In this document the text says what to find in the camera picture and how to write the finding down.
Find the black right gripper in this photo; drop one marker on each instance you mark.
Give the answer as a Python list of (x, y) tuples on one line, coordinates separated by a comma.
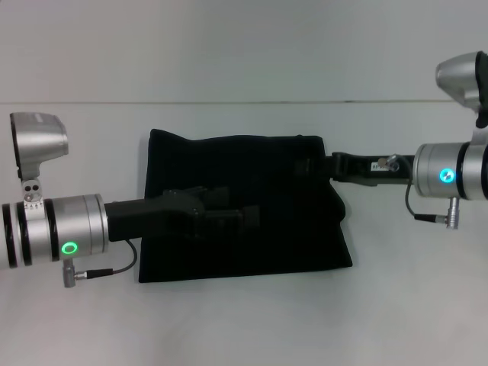
[(366, 169)]

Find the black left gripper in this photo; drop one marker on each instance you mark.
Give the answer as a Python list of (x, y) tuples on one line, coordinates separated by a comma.
[(152, 217)]

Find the black t-shirt with FREE print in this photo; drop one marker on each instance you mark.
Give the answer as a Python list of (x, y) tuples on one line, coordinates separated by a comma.
[(267, 248)]

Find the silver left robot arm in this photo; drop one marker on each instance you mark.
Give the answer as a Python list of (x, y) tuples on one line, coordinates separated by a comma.
[(57, 232)]

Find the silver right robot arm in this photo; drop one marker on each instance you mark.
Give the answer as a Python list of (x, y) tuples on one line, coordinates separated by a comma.
[(450, 171)]

